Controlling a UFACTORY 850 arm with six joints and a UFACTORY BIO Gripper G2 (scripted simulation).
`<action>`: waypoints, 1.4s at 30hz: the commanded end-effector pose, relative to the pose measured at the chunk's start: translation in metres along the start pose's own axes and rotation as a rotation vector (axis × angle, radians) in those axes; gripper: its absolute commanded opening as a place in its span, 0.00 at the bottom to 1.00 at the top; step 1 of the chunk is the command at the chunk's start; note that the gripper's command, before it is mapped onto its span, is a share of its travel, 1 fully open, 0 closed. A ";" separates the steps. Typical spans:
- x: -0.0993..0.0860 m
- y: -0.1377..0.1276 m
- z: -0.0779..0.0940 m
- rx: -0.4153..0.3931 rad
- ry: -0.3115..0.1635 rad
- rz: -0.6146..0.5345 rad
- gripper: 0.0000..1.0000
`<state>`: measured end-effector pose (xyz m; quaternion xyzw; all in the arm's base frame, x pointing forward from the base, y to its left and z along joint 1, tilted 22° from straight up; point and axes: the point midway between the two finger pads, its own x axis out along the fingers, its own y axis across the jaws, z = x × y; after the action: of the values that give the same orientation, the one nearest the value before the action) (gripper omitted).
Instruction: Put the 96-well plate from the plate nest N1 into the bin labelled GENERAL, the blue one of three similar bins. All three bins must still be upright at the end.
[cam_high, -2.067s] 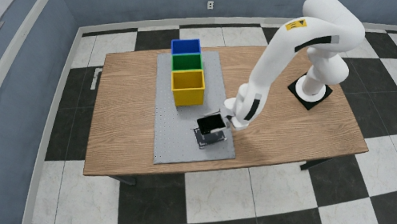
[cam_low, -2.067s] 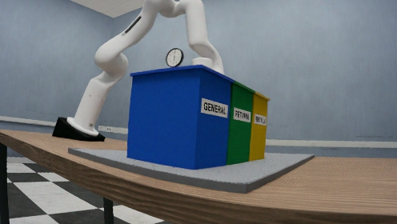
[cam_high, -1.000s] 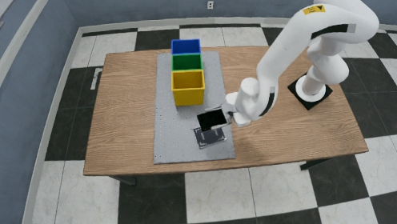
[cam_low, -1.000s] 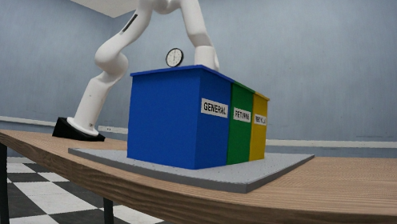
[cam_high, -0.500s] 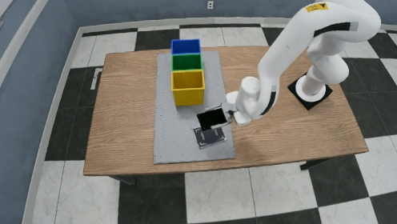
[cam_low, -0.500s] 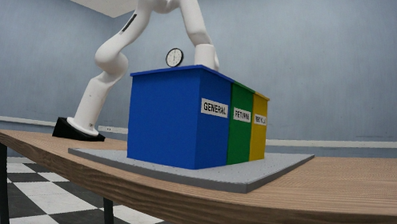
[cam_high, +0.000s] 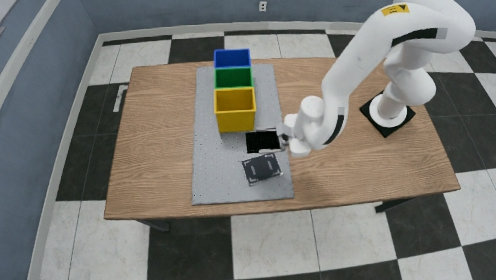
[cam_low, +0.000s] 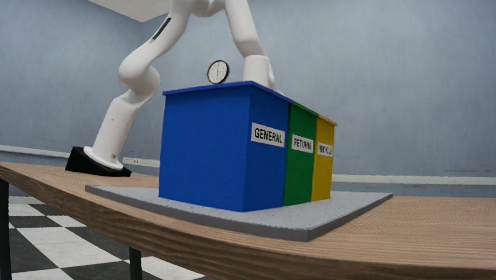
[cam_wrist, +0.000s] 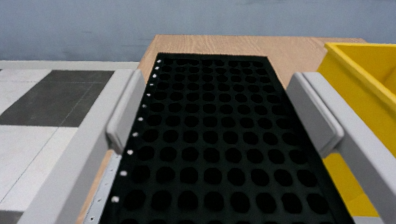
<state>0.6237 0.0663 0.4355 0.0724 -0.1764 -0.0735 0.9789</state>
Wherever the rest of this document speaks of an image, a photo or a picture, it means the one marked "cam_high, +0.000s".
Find blue bin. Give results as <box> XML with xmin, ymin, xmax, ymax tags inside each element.
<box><xmin>214</xmin><ymin>49</ymin><xmax>251</xmax><ymax>69</ymax></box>

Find green bin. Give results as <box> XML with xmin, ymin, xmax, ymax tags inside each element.
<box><xmin>214</xmin><ymin>67</ymin><xmax>254</xmax><ymax>90</ymax></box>

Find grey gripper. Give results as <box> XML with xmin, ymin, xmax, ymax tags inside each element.
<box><xmin>256</xmin><ymin>114</ymin><xmax>311</xmax><ymax>157</ymax></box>

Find yellow recycle bin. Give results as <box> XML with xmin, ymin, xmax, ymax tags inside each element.
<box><xmin>214</xmin><ymin>87</ymin><xmax>256</xmax><ymax>133</ymax></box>

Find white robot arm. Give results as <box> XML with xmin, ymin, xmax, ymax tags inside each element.
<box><xmin>276</xmin><ymin>0</ymin><xmax>475</xmax><ymax>150</ymax></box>

